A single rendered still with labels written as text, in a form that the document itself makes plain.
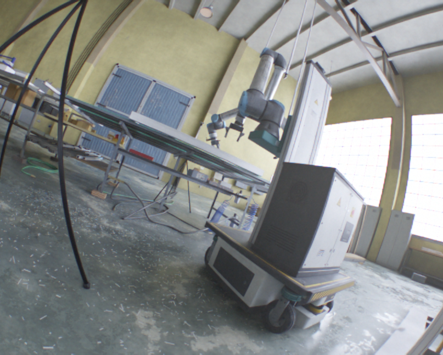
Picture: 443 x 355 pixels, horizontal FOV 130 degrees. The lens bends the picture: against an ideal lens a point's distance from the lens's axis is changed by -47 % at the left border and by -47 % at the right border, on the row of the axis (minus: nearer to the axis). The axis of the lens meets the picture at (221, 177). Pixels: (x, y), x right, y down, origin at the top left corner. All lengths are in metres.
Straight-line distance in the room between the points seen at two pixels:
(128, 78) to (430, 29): 12.49
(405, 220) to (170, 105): 10.08
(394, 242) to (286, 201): 6.71
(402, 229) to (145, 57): 12.15
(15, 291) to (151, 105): 8.33
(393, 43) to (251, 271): 9.69
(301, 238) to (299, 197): 0.20
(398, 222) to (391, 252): 1.04
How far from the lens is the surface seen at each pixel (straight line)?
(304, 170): 1.00
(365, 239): 7.88
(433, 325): 1.13
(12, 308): 0.77
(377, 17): 9.11
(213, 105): 8.79
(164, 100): 8.73
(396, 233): 7.55
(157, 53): 9.79
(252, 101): 1.36
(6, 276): 0.88
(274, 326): 1.04
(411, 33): 9.59
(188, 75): 9.43
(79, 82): 9.26
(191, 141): 1.84
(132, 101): 8.73
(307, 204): 0.93
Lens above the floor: 0.57
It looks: 3 degrees up
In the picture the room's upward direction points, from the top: 21 degrees clockwise
